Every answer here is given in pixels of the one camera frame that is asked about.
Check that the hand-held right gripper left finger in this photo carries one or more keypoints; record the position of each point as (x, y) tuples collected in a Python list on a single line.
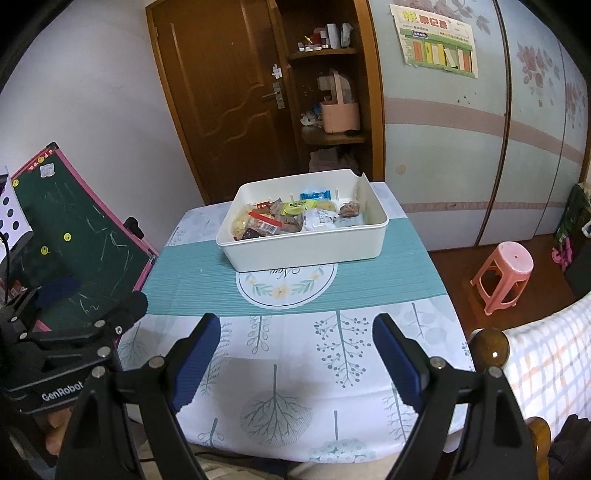
[(196, 364)]

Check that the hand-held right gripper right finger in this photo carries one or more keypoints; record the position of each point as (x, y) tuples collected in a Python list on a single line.
[(399, 364)]

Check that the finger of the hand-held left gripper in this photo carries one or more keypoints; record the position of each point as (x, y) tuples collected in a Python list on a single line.
[(55, 288), (127, 309)]

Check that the yellow puffed snack packet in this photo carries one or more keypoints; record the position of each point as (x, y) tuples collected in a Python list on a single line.
[(242, 224), (321, 204)]

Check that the white plastic bin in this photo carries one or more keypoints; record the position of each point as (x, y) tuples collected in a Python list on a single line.
[(300, 251)]

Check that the red white small packet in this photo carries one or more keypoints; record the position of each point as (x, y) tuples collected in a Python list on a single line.
[(265, 224)]

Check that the clear nut cluster packet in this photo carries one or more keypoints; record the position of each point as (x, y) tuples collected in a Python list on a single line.
[(349, 208)]

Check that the large blue white packet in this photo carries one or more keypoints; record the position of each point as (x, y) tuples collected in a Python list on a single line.
[(323, 219)]

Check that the orange white bar packet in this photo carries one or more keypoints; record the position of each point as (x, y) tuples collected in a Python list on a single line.
[(261, 205)]

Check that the brown small packet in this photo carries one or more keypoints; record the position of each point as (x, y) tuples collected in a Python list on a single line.
[(275, 207)]

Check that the green yellow small packet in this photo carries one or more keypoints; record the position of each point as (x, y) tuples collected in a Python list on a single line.
[(293, 207)]

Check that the small blue packet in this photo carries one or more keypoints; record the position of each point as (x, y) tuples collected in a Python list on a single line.
[(314, 196)]

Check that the person's left hand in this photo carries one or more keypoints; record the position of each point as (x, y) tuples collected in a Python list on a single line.
[(56, 431)]

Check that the teal striped table mat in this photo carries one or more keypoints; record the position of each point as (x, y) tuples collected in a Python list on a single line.
[(194, 277)]

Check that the black easel knob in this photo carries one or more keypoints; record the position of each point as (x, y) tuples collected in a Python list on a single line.
[(133, 226)]

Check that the white board black dots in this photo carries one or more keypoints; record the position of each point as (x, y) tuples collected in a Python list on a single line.
[(11, 217)]

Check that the wooden bedpost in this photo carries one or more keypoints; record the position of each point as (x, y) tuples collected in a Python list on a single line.
[(489, 348)]

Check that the white sticker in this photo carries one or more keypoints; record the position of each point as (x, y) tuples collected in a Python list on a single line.
[(47, 171)]

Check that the pink plastic stool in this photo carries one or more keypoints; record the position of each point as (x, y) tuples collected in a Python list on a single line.
[(508, 256)]

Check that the plaid blanket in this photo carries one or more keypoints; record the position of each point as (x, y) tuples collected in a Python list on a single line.
[(554, 350)]

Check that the dark cloth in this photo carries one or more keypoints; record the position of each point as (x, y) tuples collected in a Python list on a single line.
[(570, 443)]

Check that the pink toy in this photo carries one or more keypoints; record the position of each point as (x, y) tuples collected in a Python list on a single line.
[(561, 256)]

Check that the black bag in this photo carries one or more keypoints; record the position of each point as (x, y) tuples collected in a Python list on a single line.
[(579, 277)]

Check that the stack of folded cloths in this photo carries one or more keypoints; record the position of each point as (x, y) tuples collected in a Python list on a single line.
[(323, 161)]

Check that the floral wardrobe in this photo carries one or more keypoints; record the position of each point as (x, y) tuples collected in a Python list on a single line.
[(461, 152)]

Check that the green bag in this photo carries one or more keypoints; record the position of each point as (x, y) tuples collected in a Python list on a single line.
[(572, 212)]

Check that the wooden door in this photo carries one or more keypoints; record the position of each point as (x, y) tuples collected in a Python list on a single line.
[(221, 92)]

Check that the pink basket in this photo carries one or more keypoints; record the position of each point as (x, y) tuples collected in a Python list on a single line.
[(340, 117)]

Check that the white small toy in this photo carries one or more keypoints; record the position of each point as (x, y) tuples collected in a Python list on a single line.
[(308, 119)]

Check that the wooden shelf unit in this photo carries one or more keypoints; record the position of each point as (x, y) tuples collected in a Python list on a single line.
[(369, 92)]

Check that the white door latch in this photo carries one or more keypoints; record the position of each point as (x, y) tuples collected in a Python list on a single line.
[(277, 70)]

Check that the row of small bottles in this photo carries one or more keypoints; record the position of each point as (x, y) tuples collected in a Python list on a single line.
[(330, 34)]

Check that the green chalkboard pink frame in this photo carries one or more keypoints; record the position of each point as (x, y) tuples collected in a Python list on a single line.
[(83, 221)]

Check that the wall poster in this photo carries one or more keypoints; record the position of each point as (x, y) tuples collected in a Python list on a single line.
[(434, 41)]

